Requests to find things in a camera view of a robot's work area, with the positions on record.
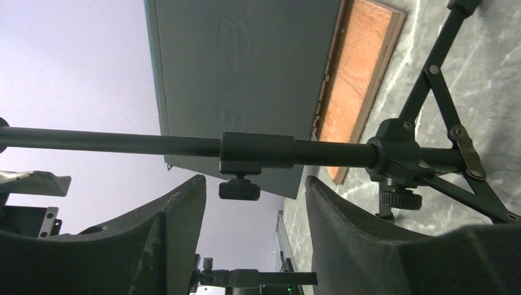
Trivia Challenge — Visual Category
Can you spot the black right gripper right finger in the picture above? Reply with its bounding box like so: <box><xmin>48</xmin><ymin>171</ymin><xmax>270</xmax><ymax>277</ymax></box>
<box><xmin>305</xmin><ymin>176</ymin><xmax>520</xmax><ymax>294</ymax></box>

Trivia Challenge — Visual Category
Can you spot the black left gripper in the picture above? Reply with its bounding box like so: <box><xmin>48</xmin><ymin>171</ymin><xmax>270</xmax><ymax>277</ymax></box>
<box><xmin>1</xmin><ymin>170</ymin><xmax>71</xmax><ymax>238</ymax></box>

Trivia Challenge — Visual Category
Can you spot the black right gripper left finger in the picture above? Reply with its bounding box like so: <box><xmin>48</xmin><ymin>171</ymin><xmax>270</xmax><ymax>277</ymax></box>
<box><xmin>1</xmin><ymin>175</ymin><xmax>206</xmax><ymax>294</ymax></box>

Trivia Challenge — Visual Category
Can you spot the black tripod mic stand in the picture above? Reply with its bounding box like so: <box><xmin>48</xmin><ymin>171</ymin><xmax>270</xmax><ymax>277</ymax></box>
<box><xmin>1</xmin><ymin>1</ymin><xmax>520</xmax><ymax>224</ymax></box>

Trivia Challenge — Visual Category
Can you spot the wooden board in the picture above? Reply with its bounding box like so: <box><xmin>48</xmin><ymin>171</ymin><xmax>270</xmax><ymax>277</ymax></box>
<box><xmin>315</xmin><ymin>0</ymin><xmax>407</xmax><ymax>186</ymax></box>

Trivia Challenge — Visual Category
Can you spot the blue black network switch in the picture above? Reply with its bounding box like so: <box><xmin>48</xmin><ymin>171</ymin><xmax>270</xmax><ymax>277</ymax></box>
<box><xmin>143</xmin><ymin>0</ymin><xmax>343</xmax><ymax>200</ymax></box>

